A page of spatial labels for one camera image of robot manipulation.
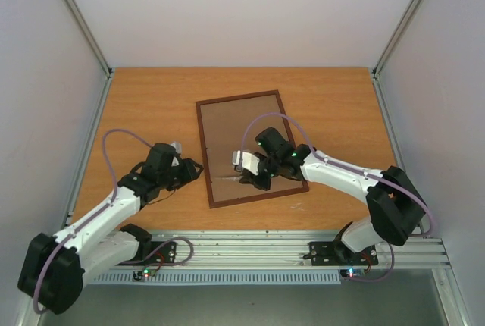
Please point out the right aluminium corner post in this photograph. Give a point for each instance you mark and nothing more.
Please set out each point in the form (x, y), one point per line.
(403, 24)

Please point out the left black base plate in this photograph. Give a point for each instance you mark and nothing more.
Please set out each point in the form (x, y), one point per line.
(153, 253)

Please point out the grey slotted cable duct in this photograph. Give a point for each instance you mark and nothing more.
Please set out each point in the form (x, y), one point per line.
(185, 278)

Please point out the small circuit board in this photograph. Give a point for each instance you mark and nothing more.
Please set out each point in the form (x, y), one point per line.
(144, 274)
(351, 273)

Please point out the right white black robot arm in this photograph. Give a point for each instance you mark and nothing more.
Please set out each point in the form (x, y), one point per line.
(395, 208)

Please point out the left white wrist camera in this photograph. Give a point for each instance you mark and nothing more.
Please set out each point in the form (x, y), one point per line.
(176, 148)

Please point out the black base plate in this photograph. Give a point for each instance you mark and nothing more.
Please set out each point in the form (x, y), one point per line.
(153, 253)
(324, 253)

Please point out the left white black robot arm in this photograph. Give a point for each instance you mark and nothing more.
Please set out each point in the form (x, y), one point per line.
(57, 267)

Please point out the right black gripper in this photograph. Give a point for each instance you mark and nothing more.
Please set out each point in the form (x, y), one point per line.
(260, 171)

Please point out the left small circuit board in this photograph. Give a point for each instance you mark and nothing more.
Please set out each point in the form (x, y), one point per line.
(144, 274)

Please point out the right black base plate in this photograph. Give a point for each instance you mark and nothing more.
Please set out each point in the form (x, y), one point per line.
(324, 253)

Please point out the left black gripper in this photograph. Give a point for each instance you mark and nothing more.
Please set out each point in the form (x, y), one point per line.
(192, 175)

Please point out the aluminium rail front beam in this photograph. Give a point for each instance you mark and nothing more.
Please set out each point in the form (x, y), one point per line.
(284, 249)

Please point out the aluminium corner post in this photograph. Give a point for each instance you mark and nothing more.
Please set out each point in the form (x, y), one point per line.
(403, 24)
(75, 11)

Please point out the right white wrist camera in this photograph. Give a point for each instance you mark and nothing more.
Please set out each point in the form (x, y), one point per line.
(243, 160)

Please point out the left aluminium corner post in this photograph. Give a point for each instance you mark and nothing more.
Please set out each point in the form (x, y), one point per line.
(75, 11)

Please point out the brown wooden picture frame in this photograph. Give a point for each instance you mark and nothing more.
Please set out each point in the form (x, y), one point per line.
(222, 123)

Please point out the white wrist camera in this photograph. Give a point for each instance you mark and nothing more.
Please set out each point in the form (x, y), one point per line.
(176, 148)
(243, 160)

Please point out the right small circuit board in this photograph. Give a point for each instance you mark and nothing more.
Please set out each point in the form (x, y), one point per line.
(351, 273)

